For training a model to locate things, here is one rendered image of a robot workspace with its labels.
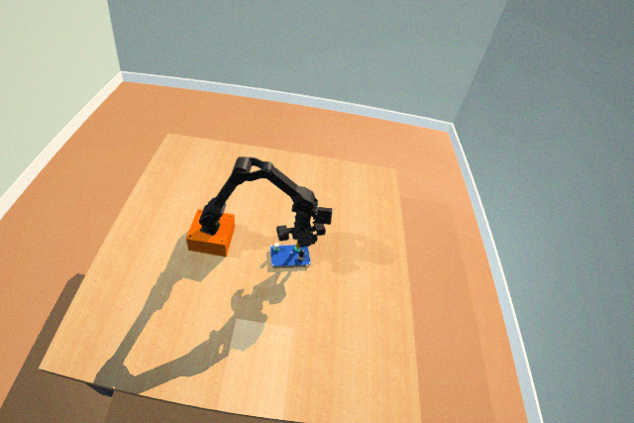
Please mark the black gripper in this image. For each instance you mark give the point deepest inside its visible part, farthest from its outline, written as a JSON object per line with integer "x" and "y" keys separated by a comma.
{"x": 283, "y": 232}

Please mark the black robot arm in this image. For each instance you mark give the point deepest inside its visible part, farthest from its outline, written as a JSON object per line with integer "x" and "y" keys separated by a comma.
{"x": 305, "y": 203}

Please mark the blue circuit board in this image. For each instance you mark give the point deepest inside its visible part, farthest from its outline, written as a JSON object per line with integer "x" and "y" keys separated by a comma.
{"x": 283, "y": 255}

